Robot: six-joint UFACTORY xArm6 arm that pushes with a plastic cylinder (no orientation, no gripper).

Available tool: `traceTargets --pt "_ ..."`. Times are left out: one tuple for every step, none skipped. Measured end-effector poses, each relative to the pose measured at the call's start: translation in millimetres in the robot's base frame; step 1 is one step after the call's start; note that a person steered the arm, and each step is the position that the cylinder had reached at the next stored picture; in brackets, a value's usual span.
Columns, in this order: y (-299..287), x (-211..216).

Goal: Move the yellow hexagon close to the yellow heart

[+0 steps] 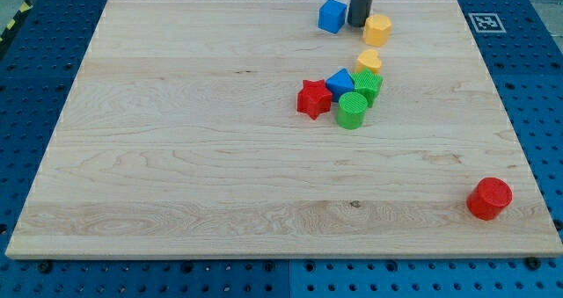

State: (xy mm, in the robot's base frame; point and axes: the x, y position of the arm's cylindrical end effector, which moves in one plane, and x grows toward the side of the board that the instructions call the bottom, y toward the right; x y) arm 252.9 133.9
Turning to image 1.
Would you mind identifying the yellow black hazard tape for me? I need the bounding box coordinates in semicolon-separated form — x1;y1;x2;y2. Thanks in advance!
1;0;33;46

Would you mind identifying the blue triangle block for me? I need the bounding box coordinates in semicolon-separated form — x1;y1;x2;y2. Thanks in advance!
325;69;355;102

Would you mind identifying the light wooden board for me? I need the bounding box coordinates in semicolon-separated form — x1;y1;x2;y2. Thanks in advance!
6;0;562;260

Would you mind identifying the green cylinder block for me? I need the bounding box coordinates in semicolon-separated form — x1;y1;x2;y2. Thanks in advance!
336;91;368;129

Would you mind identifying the green star block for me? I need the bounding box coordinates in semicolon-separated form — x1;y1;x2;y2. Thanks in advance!
351;69;384;108

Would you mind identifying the blue cube block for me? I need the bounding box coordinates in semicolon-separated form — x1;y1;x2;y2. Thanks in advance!
318;0;347;33

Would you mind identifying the white fiducial marker tag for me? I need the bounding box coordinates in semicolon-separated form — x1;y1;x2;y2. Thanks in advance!
469;12;506;33

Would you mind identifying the yellow hexagon block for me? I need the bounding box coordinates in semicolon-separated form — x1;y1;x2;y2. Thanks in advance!
362;14;392;47

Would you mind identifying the red cylinder block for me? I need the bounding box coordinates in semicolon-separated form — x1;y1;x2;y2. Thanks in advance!
466;177;513;221

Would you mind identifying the red star block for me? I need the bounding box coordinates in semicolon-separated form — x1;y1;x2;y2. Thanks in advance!
296;80;333;120

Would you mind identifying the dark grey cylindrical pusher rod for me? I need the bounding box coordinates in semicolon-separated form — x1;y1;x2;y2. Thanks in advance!
347;0;373;27

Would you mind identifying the yellow heart block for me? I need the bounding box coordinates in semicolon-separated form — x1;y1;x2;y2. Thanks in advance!
355;48;383;74

